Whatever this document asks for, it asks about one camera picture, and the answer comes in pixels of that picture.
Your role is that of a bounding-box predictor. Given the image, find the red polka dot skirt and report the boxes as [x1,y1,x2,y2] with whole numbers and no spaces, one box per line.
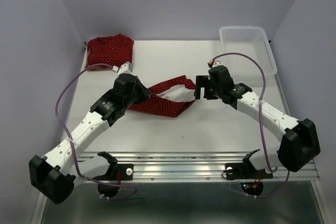
[86,34,134,67]
[129,76,196,118]

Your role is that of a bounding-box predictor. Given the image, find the red plaid skirt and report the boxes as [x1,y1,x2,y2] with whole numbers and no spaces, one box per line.
[86,64,116,72]

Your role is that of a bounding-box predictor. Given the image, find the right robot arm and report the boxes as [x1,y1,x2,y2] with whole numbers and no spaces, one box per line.
[194,66,321,180]

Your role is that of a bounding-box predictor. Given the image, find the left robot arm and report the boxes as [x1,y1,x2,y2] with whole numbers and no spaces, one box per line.
[28,73,152,204]

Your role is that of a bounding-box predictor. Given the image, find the white plastic basket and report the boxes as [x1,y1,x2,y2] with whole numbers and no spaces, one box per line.
[219,26,277,79]

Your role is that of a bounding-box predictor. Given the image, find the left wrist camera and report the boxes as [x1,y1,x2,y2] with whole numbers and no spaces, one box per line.
[112,61,133,76]

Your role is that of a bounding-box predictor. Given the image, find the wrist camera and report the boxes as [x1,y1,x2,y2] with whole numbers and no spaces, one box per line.
[207,59,223,68]
[112,61,133,76]

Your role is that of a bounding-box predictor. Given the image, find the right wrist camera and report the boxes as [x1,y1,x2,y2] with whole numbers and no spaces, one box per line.
[207,59,223,68]

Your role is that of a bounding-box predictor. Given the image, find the aluminium mounting rail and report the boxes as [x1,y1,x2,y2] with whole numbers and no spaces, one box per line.
[73,152,321,183]

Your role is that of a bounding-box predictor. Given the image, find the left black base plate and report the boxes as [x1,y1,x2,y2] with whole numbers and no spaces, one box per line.
[100,163,134,181]

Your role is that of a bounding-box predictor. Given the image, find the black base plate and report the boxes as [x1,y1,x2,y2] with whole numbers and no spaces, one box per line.
[222,163,273,180]
[100,163,134,181]

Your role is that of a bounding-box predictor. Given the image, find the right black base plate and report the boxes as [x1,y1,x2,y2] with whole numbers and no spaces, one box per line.
[222,163,273,180]

